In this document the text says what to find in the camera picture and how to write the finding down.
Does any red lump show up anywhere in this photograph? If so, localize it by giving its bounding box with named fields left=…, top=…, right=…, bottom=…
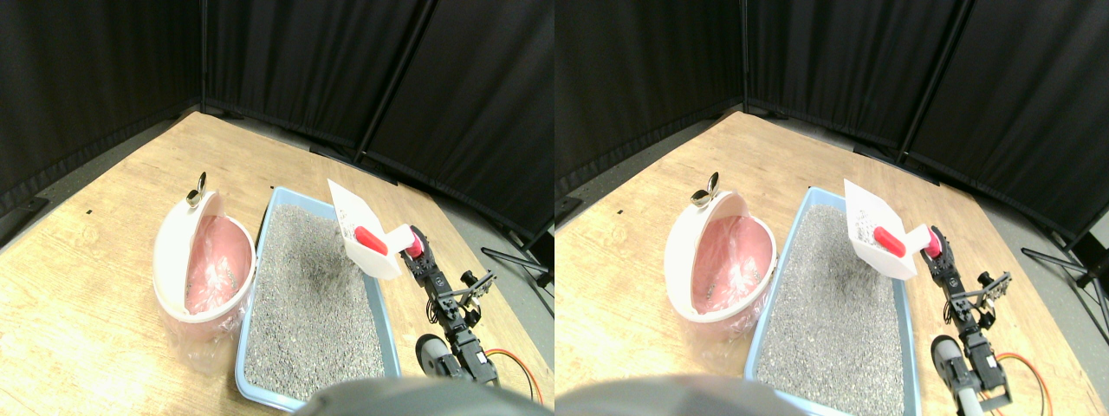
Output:
left=354, top=224, right=387, bottom=255
left=872, top=224, right=908, bottom=259

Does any white scoop with red handle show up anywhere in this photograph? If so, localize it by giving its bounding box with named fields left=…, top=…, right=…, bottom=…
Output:
left=327, top=178, right=426, bottom=281
left=843, top=178, right=943, bottom=281

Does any blue litter tray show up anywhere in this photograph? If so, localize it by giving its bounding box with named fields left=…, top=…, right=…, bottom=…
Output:
left=744, top=185, right=922, bottom=416
left=235, top=185, right=403, bottom=413

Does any black curtain stand pole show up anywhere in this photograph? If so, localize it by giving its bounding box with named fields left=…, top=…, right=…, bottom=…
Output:
left=739, top=0, right=749, bottom=110
left=353, top=0, right=436, bottom=164
left=898, top=0, right=969, bottom=160

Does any white bin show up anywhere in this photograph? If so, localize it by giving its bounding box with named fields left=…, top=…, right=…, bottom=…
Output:
left=664, top=172, right=777, bottom=341
left=152, top=172, right=259, bottom=349

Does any black bracket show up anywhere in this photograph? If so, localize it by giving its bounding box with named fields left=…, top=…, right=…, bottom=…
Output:
left=965, top=270, right=1014, bottom=308
left=450, top=270, right=497, bottom=307

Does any orange wire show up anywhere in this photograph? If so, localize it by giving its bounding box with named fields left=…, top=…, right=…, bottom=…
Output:
left=996, top=350, right=1054, bottom=413
left=484, top=348, right=546, bottom=407

